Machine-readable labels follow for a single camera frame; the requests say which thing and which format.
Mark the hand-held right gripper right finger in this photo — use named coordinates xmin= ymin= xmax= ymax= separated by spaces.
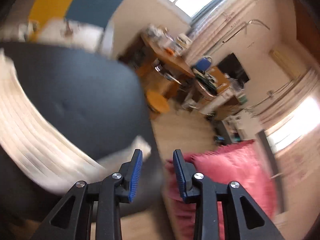
xmin=173 ymin=149 xmax=285 ymax=240

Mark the blue folding chair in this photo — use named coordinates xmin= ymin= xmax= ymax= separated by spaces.
xmin=192 ymin=56 xmax=213 ymax=72

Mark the white deer print pillow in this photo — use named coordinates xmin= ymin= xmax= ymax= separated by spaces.
xmin=42 ymin=17 xmax=103 ymax=53

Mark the metal pole stand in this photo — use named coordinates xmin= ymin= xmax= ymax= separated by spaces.
xmin=221 ymin=19 xmax=270 ymax=43

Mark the round wooden stool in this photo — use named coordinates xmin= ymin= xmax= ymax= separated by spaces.
xmin=146 ymin=90 xmax=170 ymax=114

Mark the black television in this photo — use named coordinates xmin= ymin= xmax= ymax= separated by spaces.
xmin=216 ymin=52 xmax=250 ymax=83

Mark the patterned beige curtain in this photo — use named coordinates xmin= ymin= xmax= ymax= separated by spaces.
xmin=190 ymin=5 xmax=250 ymax=55

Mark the wooden side table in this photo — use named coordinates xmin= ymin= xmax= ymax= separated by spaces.
xmin=140 ymin=32 xmax=196 ymax=100

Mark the white shelf unit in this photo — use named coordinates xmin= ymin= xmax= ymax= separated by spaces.
xmin=220 ymin=115 xmax=250 ymax=143

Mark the grey yellow blue sofa chair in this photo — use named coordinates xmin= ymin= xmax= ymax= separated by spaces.
xmin=27 ymin=0 xmax=130 ymax=55

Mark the cream knit sweater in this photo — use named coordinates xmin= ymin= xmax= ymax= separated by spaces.
xmin=0 ymin=50 xmax=152 ymax=195

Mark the cream wall air conditioner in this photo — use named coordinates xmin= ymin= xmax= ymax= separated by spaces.
xmin=269 ymin=50 xmax=303 ymax=78

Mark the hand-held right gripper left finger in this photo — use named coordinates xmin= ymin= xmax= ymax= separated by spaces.
xmin=30 ymin=149 xmax=143 ymax=240

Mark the small side window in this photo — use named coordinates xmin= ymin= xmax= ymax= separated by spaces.
xmin=266 ymin=97 xmax=320 ymax=153

